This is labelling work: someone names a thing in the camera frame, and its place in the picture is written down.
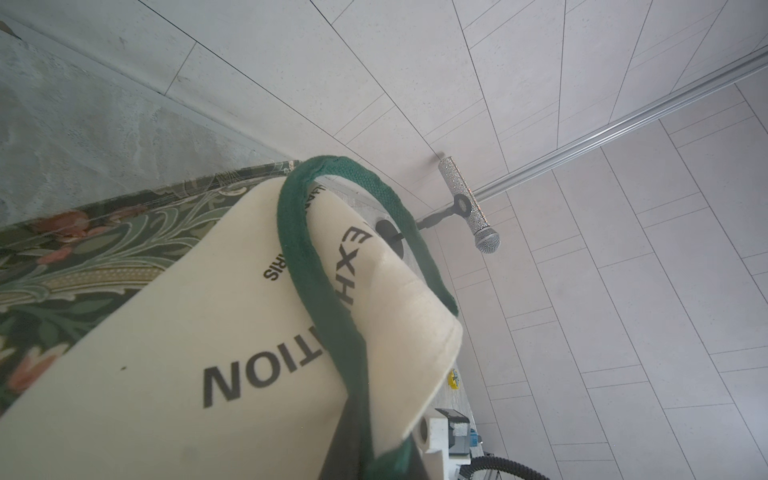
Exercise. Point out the cream canvas tote bag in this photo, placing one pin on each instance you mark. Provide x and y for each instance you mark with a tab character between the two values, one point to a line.
280	322

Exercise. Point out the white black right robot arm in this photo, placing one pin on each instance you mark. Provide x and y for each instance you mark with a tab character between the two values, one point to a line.
489	464

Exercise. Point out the silver microphone on stand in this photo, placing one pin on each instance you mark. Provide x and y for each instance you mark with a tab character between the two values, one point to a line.
464	205

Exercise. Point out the yellow tape measure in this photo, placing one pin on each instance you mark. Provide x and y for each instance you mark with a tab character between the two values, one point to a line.
453	379

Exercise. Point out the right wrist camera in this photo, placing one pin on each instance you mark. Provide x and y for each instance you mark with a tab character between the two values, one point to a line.
445	440

